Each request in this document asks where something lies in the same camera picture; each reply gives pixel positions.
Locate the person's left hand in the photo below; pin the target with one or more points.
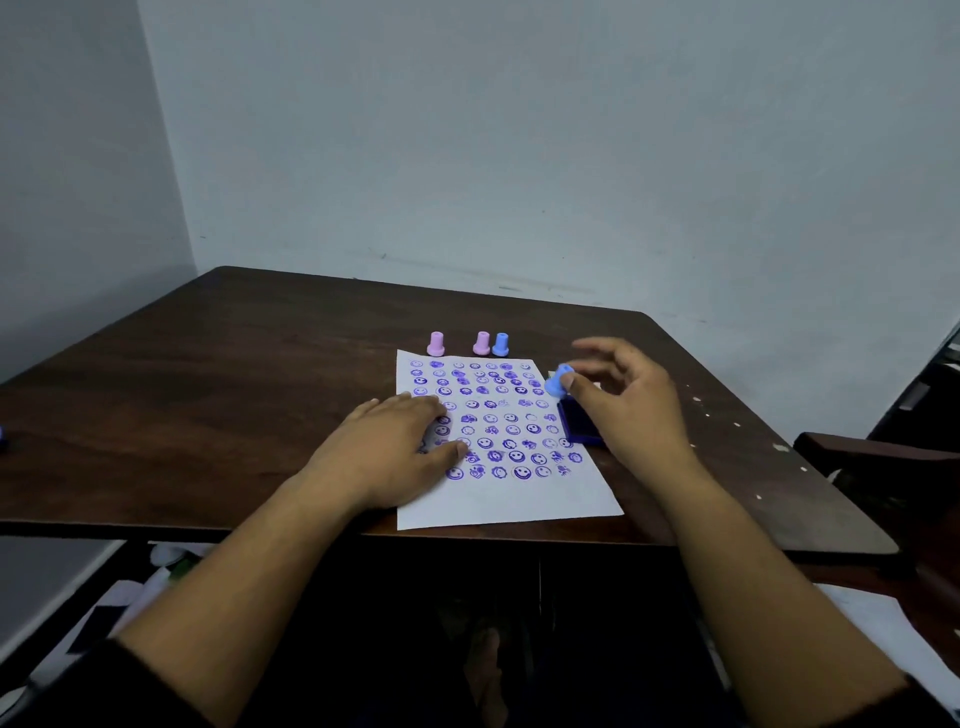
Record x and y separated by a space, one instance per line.
382 457

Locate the person's right hand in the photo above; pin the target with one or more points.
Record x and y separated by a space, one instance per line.
645 427

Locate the blue ink pad white lid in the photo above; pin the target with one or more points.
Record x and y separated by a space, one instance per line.
581 427

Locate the blue stamp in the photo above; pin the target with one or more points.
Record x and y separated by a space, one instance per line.
501 345
555 382

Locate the pink stamp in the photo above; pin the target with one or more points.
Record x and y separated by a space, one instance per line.
436 344
481 343

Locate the white paper with purple prints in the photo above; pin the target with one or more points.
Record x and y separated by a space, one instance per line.
510 502

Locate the person's right forearm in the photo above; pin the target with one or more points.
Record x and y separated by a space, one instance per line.
772 607

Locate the person's left forearm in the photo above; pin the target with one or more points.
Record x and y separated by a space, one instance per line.
240 592

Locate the person's bare foot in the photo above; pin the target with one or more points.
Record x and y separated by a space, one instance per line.
486 667

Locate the person's black left sleeve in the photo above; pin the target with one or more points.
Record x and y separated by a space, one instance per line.
90 697

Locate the person's black sleeve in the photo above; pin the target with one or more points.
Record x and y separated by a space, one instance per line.
915 709
90 697

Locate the person's black right sleeve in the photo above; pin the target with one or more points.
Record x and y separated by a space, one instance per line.
915 709

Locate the dark wooden chair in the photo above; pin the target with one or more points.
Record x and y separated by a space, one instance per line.
862 448

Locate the white printed sheet on chair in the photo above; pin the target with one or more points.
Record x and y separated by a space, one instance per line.
885 622

